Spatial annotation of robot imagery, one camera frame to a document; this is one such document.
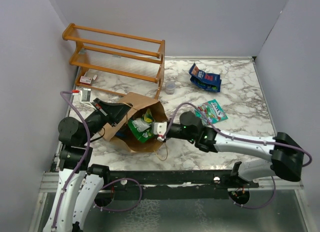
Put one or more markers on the blue red chips bag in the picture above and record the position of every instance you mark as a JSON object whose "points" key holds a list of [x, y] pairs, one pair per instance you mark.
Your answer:
{"points": [[205, 77]]}

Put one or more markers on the red white snack packets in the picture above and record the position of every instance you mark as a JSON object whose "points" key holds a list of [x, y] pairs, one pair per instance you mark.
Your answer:
{"points": [[212, 111]]}

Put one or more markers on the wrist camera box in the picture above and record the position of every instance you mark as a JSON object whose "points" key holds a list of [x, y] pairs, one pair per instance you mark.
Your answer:
{"points": [[85, 95], [159, 129]]}

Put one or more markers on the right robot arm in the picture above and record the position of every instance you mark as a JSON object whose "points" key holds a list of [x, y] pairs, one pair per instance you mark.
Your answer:
{"points": [[276, 155]]}

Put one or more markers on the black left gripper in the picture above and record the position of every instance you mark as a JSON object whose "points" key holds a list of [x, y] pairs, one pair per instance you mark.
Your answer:
{"points": [[113, 113]]}

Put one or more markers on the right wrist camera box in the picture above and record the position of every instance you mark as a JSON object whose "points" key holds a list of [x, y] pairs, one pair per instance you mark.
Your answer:
{"points": [[159, 129]]}

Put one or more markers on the blue green chips bag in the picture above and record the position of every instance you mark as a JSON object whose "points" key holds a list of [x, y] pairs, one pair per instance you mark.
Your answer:
{"points": [[207, 87]]}

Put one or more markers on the small clear plastic jar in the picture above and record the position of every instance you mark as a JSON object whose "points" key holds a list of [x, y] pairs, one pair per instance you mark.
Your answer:
{"points": [[170, 87]]}

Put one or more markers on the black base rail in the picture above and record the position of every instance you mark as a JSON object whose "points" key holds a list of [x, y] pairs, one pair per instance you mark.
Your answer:
{"points": [[129, 185]]}

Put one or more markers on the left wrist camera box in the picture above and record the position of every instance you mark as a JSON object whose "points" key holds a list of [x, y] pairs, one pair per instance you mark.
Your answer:
{"points": [[85, 95]]}

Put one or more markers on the brown paper bag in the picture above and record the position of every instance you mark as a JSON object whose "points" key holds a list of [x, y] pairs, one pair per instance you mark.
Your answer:
{"points": [[122, 137]]}

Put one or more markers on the green snack packet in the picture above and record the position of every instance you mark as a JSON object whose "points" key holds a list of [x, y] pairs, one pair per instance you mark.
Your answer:
{"points": [[141, 127]]}

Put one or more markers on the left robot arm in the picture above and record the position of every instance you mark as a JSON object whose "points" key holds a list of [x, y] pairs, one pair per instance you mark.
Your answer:
{"points": [[79, 183]]}

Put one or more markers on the white red small card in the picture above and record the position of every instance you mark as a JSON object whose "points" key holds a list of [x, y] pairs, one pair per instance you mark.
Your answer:
{"points": [[88, 78]]}

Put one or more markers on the orange wooden shelf rack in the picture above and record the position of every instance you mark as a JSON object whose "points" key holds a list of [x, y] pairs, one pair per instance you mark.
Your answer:
{"points": [[120, 60]]}

